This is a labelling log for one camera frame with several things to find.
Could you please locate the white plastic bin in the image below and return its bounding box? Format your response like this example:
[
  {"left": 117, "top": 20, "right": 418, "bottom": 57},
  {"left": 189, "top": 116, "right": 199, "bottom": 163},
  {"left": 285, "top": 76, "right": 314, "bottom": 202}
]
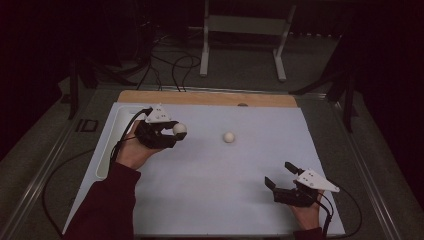
[{"left": 95, "top": 105, "right": 149, "bottom": 181}]

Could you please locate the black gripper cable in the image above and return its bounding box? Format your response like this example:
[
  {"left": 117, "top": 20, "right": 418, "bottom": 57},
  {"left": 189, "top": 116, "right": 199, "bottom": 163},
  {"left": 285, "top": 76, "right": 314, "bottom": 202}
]
[
  {"left": 313, "top": 186, "right": 364, "bottom": 240},
  {"left": 42, "top": 107, "right": 154, "bottom": 238}
]

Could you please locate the black floor cable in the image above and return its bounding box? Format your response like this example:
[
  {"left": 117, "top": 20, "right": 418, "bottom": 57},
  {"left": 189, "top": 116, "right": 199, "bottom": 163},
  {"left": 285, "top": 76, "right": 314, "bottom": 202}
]
[
  {"left": 171, "top": 54, "right": 202, "bottom": 93},
  {"left": 135, "top": 33, "right": 164, "bottom": 92}
]

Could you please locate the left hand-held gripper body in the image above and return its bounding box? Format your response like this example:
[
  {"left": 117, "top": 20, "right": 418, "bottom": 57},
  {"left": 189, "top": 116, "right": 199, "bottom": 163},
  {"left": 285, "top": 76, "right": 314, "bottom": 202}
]
[{"left": 134, "top": 103, "right": 178, "bottom": 150}]

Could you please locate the grey metal desk frame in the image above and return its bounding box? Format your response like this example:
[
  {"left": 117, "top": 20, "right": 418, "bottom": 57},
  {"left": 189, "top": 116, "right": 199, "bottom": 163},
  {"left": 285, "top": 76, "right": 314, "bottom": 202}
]
[{"left": 188, "top": 0, "right": 298, "bottom": 83}]

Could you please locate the black metal stand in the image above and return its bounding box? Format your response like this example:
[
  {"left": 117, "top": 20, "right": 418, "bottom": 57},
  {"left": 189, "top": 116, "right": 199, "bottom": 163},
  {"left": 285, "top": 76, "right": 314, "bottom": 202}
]
[
  {"left": 67, "top": 54, "right": 138, "bottom": 121},
  {"left": 289, "top": 33, "right": 360, "bottom": 134}
]

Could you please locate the white table mat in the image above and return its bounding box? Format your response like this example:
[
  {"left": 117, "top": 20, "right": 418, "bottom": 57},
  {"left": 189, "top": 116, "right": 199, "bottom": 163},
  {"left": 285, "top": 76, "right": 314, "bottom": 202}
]
[{"left": 62, "top": 101, "right": 346, "bottom": 238}]

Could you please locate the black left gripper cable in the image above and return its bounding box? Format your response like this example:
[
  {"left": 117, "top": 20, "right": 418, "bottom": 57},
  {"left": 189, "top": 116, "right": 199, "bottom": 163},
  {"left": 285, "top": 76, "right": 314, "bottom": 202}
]
[{"left": 42, "top": 107, "right": 154, "bottom": 238}]

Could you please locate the person's left hand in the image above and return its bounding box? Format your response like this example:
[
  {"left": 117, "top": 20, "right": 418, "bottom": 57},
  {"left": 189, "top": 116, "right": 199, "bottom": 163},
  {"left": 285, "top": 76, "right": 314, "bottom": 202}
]
[{"left": 114, "top": 119, "right": 165, "bottom": 171}]

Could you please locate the person's right hand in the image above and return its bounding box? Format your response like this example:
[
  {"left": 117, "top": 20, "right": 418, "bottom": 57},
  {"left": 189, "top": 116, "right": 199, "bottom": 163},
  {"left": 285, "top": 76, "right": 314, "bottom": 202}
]
[{"left": 289, "top": 189, "right": 326, "bottom": 232}]

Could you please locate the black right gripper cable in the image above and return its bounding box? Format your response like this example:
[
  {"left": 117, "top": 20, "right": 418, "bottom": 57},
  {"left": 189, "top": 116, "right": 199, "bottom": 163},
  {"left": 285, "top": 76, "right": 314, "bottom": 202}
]
[{"left": 313, "top": 186, "right": 364, "bottom": 240}]

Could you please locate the black square floor frame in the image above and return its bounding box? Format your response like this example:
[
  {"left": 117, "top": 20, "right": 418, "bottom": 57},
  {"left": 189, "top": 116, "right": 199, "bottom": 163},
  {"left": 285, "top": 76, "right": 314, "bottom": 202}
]
[{"left": 75, "top": 118, "right": 100, "bottom": 134}]

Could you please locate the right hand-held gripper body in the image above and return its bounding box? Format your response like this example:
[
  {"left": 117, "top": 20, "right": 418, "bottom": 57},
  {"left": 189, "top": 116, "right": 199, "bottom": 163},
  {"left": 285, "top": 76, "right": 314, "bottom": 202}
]
[{"left": 273, "top": 168, "right": 341, "bottom": 208}]

